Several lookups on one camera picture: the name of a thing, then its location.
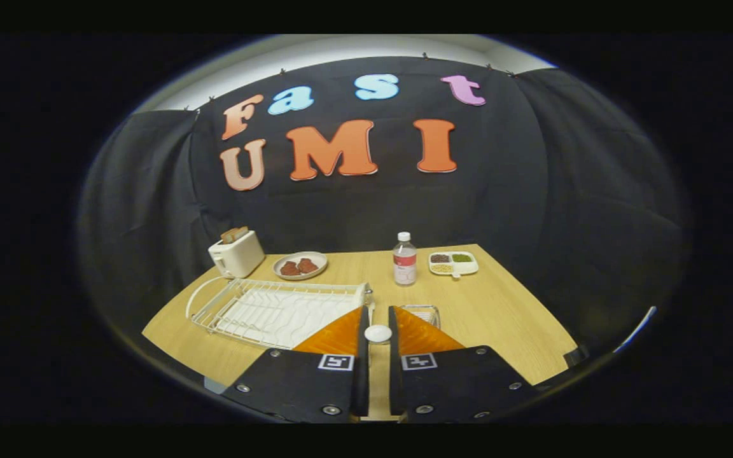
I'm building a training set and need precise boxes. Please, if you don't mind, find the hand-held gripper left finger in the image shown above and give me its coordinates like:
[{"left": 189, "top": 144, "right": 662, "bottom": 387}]
[{"left": 220, "top": 305, "right": 371, "bottom": 424}]

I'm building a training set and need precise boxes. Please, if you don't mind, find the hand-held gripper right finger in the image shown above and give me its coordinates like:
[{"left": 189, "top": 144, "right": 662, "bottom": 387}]
[{"left": 388, "top": 305, "right": 542, "bottom": 424}]

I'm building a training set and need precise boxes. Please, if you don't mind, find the metal mesh basket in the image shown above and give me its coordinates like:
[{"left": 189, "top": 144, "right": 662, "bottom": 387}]
[{"left": 400, "top": 305, "right": 441, "bottom": 330}]

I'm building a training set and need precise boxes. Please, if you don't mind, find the white wire dish rack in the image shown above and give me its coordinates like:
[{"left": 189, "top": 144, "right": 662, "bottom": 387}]
[{"left": 186, "top": 277, "right": 375, "bottom": 350}]

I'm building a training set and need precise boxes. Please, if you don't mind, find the beige plate with meat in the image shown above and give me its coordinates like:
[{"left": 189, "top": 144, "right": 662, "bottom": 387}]
[{"left": 272, "top": 251, "right": 328, "bottom": 281}]

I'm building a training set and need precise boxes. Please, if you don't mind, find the white divided tray with beans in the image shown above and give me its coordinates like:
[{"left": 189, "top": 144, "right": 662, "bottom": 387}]
[{"left": 429, "top": 251, "right": 479, "bottom": 279}]

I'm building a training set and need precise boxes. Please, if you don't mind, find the clear bottle red label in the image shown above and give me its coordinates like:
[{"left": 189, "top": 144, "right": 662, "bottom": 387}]
[{"left": 393, "top": 232, "right": 418, "bottom": 286}]

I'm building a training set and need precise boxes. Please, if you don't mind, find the white toaster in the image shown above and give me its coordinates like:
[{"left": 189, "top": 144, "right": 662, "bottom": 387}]
[{"left": 208, "top": 230, "right": 266, "bottom": 279}]

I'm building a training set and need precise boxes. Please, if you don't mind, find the white and blue device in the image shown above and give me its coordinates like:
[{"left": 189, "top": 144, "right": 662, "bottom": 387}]
[{"left": 615, "top": 306, "right": 658, "bottom": 354}]

